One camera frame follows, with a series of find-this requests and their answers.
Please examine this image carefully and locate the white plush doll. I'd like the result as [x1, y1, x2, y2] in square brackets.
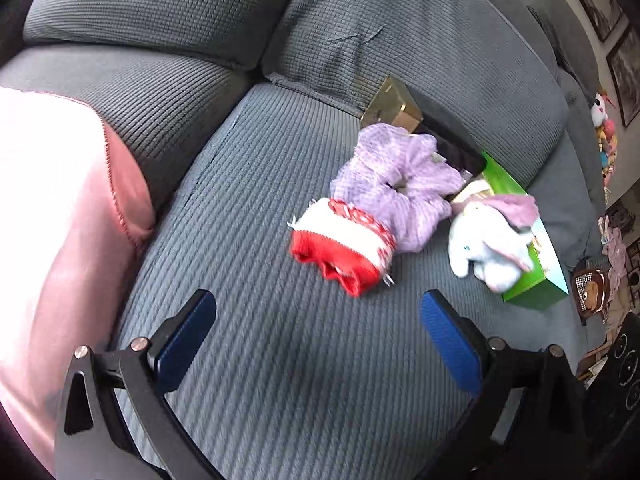
[591, 91, 614, 128]

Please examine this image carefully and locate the grey ribbed sofa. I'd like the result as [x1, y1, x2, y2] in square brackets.
[0, 0, 608, 480]

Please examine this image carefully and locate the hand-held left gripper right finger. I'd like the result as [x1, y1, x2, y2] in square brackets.
[420, 289, 588, 480]

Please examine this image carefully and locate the brown checkered plush toy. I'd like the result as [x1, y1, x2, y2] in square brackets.
[571, 257, 609, 326]

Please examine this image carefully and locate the purple scrunchie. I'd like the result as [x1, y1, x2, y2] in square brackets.
[330, 123, 466, 254]

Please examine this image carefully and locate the purple bunny plush toy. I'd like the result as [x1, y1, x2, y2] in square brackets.
[599, 215, 629, 287]

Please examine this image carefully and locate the black box with gold end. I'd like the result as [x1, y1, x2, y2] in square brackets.
[360, 76, 487, 173]

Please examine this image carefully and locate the green box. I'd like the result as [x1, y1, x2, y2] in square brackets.
[450, 152, 570, 311]

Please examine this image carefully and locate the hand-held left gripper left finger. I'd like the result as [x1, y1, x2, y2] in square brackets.
[54, 288, 217, 480]

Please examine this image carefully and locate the framed wall picture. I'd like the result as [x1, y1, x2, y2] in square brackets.
[606, 27, 640, 128]
[555, 0, 623, 43]

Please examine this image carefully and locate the pile of colourful plush toys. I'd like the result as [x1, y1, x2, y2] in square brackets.
[595, 120, 622, 188]

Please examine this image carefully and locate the white plush toy purple hat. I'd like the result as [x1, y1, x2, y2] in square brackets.
[448, 195, 540, 293]

